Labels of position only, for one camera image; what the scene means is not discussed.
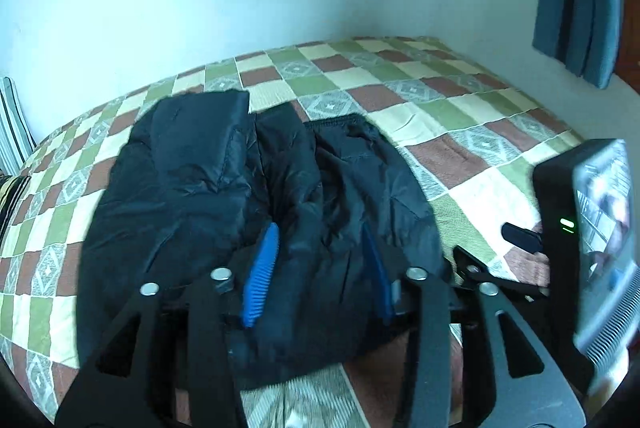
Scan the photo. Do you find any black puffer jacket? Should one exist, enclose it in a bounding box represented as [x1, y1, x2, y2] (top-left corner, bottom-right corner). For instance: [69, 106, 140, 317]
[76, 91, 451, 390]

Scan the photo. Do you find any grey white striped pillow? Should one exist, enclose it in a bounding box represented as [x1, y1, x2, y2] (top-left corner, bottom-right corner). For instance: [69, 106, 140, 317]
[0, 76, 36, 175]

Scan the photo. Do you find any checkered patchwork bedspread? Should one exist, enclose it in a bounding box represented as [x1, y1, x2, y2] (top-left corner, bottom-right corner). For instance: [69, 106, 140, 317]
[1, 38, 578, 418]

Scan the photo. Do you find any yellow black striped pillow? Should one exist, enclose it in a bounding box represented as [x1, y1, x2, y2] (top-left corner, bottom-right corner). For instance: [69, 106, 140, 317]
[0, 174, 30, 238]

